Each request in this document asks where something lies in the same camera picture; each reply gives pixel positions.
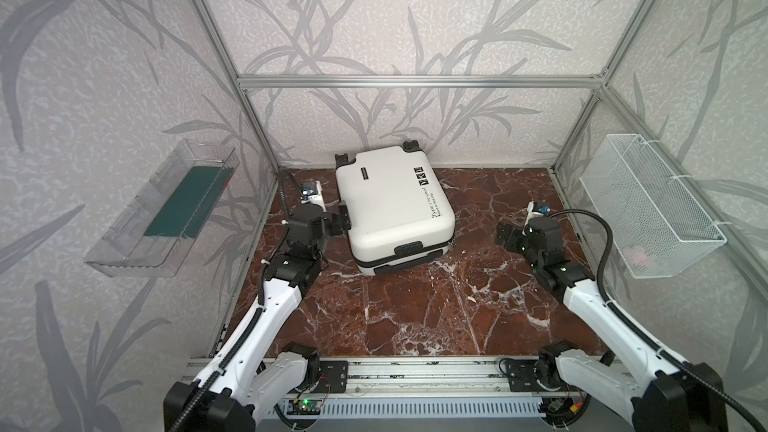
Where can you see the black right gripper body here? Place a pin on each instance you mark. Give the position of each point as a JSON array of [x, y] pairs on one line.
[[507, 235]]

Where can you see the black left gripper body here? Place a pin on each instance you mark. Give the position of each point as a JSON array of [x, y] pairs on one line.
[[335, 219]]

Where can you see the black and white suitcase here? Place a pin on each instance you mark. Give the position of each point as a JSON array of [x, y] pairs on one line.
[[394, 209]]

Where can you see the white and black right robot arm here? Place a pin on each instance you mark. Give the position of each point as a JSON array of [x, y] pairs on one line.
[[658, 390]]

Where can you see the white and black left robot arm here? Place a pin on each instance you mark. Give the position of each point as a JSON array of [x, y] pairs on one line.
[[235, 391]]

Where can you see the pink object in basket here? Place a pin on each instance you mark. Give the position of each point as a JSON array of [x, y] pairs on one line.
[[637, 257]]

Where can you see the green board in shelf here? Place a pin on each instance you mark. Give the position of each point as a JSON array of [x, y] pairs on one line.
[[186, 211]]

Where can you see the left green circuit board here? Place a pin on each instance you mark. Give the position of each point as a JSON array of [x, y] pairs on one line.
[[304, 407]]

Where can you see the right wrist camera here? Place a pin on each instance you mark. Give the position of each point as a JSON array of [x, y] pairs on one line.
[[536, 209]]

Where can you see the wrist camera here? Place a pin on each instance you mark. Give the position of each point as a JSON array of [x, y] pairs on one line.
[[536, 209], [311, 193]]

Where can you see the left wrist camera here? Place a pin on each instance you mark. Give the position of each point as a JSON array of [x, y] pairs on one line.
[[311, 193]]

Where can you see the white wire mesh basket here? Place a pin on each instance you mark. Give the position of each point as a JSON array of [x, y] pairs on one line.
[[627, 182]]

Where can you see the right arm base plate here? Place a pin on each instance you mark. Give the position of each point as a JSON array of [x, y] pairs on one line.
[[521, 376]]

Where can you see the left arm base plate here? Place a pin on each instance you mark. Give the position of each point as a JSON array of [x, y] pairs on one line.
[[325, 376]]

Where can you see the clear plastic wall shelf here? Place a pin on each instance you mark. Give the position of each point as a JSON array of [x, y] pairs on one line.
[[152, 237]]

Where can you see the right circuit board with wires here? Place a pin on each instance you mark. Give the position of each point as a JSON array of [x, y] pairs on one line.
[[561, 407]]

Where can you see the aluminium front rail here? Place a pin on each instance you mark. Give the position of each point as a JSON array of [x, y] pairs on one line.
[[460, 376]]

